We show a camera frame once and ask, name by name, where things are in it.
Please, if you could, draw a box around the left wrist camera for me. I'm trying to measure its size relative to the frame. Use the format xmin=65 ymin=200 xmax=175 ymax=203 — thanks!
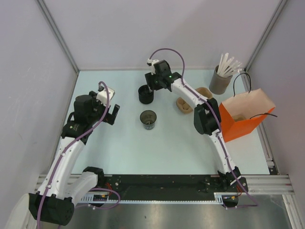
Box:
xmin=96 ymin=82 xmax=115 ymax=106

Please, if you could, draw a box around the orange paper bag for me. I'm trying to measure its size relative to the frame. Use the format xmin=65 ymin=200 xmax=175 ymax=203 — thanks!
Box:
xmin=219 ymin=78 xmax=276 ymax=143

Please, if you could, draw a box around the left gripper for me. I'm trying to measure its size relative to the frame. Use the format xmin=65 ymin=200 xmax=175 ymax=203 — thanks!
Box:
xmin=88 ymin=91 xmax=119 ymax=125

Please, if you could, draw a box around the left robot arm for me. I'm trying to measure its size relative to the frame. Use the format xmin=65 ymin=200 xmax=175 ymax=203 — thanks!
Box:
xmin=29 ymin=91 xmax=120 ymax=226

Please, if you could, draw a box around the white cable duct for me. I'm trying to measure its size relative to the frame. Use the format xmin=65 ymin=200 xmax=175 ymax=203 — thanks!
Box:
xmin=77 ymin=192 xmax=226 ymax=205

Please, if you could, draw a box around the white straws bundle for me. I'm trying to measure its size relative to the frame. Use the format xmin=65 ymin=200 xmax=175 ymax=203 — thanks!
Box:
xmin=216 ymin=52 xmax=242 ymax=78

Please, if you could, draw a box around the grey straw holder cup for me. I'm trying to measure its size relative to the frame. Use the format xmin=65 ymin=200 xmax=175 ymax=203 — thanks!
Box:
xmin=209 ymin=65 xmax=233 ymax=95

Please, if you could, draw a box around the brown pulp cup carrier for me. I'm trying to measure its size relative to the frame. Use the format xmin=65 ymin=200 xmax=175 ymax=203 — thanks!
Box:
xmin=232 ymin=114 xmax=246 ymax=122

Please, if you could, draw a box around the dark takeout coffee cup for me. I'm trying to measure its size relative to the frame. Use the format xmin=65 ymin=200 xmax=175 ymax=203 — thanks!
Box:
xmin=140 ymin=110 xmax=157 ymax=130

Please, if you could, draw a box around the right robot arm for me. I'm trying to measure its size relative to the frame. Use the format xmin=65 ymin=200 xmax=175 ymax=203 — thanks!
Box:
xmin=145 ymin=59 xmax=246 ymax=192

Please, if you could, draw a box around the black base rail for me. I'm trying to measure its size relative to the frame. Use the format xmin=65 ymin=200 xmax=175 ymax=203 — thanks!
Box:
xmin=97 ymin=175 xmax=238 ymax=201

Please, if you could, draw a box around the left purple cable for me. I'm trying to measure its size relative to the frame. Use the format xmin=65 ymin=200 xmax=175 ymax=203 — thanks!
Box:
xmin=35 ymin=81 xmax=121 ymax=229

